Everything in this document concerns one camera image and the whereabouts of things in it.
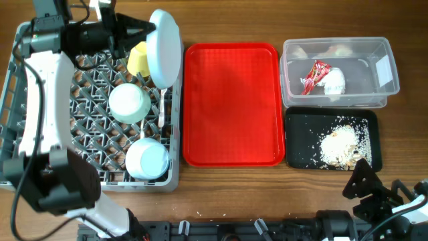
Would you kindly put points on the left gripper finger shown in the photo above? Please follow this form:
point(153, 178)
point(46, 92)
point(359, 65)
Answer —
point(126, 23)
point(130, 40)

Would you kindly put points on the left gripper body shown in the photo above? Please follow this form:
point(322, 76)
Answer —
point(101, 35)

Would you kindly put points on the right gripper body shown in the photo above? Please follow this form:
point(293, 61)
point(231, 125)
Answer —
point(383, 195)

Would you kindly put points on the yellow plastic cup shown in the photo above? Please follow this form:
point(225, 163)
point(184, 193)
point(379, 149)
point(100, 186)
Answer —
point(138, 60)

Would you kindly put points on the large light blue plate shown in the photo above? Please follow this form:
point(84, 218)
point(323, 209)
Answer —
point(163, 49)

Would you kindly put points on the rice food leftovers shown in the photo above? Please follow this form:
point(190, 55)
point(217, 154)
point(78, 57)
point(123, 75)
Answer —
point(341, 143)

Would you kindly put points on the light green bowl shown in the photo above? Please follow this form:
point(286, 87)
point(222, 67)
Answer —
point(129, 103)

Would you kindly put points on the white plastic fork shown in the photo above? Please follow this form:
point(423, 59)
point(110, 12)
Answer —
point(161, 118)

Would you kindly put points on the white plastic spoon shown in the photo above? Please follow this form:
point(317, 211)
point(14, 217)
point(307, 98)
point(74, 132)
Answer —
point(142, 130)

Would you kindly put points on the white napkin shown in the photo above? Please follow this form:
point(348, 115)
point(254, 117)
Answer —
point(333, 82)

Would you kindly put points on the small light blue bowl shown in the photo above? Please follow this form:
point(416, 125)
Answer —
point(147, 159)

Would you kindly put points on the red snack wrapper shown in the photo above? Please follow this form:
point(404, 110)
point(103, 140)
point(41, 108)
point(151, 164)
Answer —
point(318, 71)

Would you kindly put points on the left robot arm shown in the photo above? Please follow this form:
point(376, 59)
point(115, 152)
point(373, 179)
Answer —
point(48, 173)

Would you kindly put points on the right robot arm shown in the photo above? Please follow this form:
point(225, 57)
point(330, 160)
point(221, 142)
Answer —
point(391, 213)

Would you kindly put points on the grey dishwasher rack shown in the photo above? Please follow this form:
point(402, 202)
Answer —
point(103, 141)

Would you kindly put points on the black plastic tray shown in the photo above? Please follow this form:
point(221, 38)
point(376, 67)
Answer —
point(299, 121)

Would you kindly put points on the red plastic tray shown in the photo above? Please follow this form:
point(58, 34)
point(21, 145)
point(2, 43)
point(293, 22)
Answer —
point(232, 105)

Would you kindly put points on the clear plastic bin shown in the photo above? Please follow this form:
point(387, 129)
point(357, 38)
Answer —
point(367, 63)

